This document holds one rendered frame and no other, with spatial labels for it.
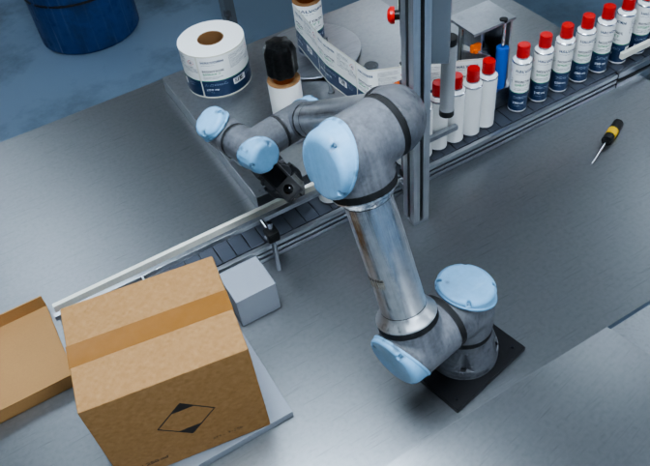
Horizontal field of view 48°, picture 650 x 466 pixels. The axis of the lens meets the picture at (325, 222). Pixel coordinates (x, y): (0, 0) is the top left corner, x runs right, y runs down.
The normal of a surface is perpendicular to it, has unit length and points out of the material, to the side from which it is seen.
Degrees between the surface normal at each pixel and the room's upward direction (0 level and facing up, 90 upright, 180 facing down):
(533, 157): 0
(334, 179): 83
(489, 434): 0
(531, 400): 0
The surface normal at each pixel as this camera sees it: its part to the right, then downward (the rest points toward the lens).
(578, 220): -0.09, -0.69
